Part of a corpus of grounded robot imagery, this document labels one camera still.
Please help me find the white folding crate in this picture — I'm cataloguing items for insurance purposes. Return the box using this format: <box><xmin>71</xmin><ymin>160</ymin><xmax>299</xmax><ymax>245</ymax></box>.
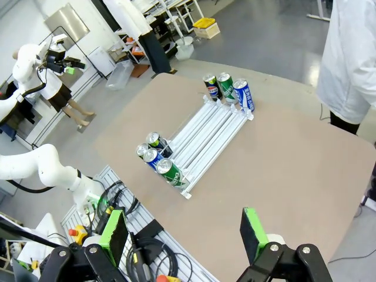
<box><xmin>193</xmin><ymin>22</ymin><xmax>221</xmax><ymax>40</ymax></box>

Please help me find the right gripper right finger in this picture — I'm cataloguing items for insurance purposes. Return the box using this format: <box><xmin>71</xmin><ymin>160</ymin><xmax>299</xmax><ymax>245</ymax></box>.
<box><xmin>236</xmin><ymin>207</ymin><xmax>334</xmax><ymax>282</ymax></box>

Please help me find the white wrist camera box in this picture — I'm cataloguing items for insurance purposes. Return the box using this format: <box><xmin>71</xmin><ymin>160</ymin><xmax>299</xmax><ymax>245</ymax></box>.
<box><xmin>49</xmin><ymin>33</ymin><xmax>68</xmax><ymax>45</ymax></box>

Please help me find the black cable bundle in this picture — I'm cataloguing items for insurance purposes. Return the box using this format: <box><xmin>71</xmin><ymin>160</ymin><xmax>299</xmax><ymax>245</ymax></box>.
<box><xmin>98</xmin><ymin>179</ymin><xmax>139</xmax><ymax>224</ymax></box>

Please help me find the person in white hoodie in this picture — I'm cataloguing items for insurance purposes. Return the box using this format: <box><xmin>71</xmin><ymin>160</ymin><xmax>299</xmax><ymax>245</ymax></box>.
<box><xmin>315</xmin><ymin>0</ymin><xmax>376</xmax><ymax>136</ymax></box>

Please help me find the green Chilsung Cider can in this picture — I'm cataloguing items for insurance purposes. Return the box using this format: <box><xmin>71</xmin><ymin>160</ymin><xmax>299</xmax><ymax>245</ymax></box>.
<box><xmin>216</xmin><ymin>72</ymin><xmax>238</xmax><ymax>105</ymax></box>
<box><xmin>156</xmin><ymin>157</ymin><xmax>189</xmax><ymax>192</ymax></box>

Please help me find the brown cardboard piece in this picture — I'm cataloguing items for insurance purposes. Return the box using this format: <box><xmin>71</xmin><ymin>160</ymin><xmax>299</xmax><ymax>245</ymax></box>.
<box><xmin>130</xmin><ymin>63</ymin><xmax>150</xmax><ymax>79</ymax></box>

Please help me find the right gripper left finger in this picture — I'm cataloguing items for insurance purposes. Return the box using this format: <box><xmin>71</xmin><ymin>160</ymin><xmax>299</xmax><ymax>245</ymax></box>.
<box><xmin>41</xmin><ymin>209</ymin><xmax>130</xmax><ymax>282</ymax></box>

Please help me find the clear plastic storage bin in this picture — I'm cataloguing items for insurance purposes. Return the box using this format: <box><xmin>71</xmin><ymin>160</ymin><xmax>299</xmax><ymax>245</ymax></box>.
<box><xmin>105</xmin><ymin>60</ymin><xmax>135</xmax><ymax>91</ymax></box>

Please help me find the mannequin with black skirt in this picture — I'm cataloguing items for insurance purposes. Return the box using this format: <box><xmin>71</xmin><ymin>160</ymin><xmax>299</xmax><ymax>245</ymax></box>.
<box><xmin>11</xmin><ymin>49</ymin><xmax>96</xmax><ymax>129</ymax></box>

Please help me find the yellow emergency stop box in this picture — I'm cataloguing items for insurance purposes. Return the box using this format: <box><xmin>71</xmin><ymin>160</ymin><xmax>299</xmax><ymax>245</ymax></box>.
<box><xmin>155</xmin><ymin>274</ymin><xmax>182</xmax><ymax>282</ymax></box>
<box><xmin>68</xmin><ymin>224</ymin><xmax>89</xmax><ymax>244</ymax></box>

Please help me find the grey metal wall panel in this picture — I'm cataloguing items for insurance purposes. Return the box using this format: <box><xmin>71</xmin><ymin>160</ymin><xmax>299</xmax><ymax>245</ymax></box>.
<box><xmin>43</xmin><ymin>2</ymin><xmax>90</xmax><ymax>42</ymax></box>

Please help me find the man in light loose shirt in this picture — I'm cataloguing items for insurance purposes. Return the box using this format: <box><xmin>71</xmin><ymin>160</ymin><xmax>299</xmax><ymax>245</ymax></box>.
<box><xmin>102</xmin><ymin>0</ymin><xmax>176</xmax><ymax>74</ymax></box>

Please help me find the clear plastic container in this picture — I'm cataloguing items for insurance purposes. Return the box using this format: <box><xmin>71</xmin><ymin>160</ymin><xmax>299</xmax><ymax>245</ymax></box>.
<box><xmin>175</xmin><ymin>37</ymin><xmax>195</xmax><ymax>62</ymax></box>

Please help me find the black coiled cable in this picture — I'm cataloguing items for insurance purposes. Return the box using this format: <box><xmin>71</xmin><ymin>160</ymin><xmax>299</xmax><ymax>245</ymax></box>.
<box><xmin>126</xmin><ymin>237</ymin><xmax>194</xmax><ymax>282</ymax></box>

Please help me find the white can dispenser rack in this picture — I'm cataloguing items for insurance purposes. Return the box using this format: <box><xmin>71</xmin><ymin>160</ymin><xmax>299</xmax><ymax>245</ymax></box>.
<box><xmin>136</xmin><ymin>93</ymin><xmax>255</xmax><ymax>200</ymax></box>

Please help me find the black Pepsi can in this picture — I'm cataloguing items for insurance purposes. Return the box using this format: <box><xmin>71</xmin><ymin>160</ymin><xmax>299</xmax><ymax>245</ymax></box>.
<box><xmin>146</xmin><ymin>132</ymin><xmax>174</xmax><ymax>158</ymax></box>
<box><xmin>202</xmin><ymin>74</ymin><xmax>223</xmax><ymax>102</ymax></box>
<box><xmin>135</xmin><ymin>143</ymin><xmax>150</xmax><ymax>161</ymax></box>

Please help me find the small white cabinet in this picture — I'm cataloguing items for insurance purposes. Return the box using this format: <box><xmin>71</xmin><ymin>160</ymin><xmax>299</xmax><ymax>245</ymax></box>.
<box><xmin>88</xmin><ymin>46</ymin><xmax>117</xmax><ymax>80</ymax></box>

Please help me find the blue Pocari Sweat can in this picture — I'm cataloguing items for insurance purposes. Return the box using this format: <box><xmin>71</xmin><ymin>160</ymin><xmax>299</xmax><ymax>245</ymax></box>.
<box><xmin>143</xmin><ymin>147</ymin><xmax>165</xmax><ymax>173</ymax></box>
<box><xmin>232</xmin><ymin>78</ymin><xmax>256</xmax><ymax>114</ymax></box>

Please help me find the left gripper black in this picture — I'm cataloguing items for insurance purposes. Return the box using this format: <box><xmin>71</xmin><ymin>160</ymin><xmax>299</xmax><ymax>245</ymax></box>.
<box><xmin>45</xmin><ymin>49</ymin><xmax>87</xmax><ymax>75</ymax></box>

